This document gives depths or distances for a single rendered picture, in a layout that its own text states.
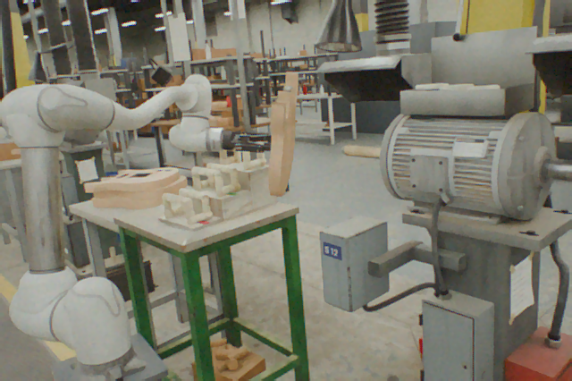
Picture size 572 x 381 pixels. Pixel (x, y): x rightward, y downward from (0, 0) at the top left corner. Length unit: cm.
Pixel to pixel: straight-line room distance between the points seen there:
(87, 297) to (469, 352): 101
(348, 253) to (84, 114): 82
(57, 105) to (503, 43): 115
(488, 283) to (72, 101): 118
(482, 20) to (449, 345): 143
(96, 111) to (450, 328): 111
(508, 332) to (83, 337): 112
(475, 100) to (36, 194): 123
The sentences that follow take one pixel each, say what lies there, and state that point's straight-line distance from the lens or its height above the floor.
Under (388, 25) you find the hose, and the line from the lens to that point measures 152.
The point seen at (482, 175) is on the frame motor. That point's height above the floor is 125.
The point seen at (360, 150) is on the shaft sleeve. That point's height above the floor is 126.
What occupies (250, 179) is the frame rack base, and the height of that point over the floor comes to 107.
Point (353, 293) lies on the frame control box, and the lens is 127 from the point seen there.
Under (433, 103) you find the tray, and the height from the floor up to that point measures 141.
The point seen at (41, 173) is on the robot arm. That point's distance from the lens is 163.
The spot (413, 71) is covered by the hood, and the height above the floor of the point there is 148.
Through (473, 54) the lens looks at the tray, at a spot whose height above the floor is 152.
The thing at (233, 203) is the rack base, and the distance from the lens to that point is 210.
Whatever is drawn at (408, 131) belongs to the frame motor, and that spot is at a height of 134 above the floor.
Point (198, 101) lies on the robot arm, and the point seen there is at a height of 143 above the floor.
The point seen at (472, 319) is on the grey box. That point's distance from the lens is 128.
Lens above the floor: 153
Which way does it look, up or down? 14 degrees down
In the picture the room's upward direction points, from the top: 5 degrees counter-clockwise
